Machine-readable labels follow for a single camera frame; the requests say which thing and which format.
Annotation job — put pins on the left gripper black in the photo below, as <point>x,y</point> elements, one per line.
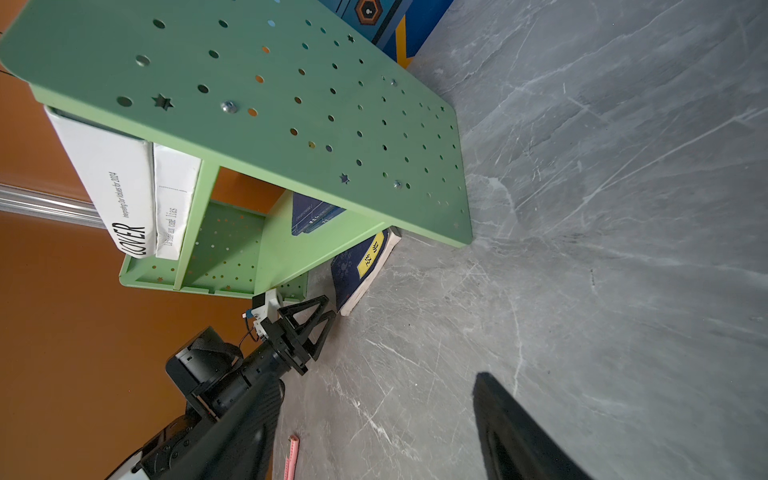
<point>212,375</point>

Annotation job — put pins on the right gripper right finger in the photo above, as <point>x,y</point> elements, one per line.
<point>513,445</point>

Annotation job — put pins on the blue book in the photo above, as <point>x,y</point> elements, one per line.
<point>309,214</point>
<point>354,270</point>

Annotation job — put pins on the green two-tier shelf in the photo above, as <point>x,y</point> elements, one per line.
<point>274,97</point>

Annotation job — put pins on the white LOVER book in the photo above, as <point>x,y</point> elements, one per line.
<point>116,170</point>

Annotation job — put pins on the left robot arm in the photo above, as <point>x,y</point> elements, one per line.
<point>171,443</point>

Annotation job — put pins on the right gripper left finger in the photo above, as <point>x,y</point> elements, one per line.
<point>241,444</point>

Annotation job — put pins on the pink strip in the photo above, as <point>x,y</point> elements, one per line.
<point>292,458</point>

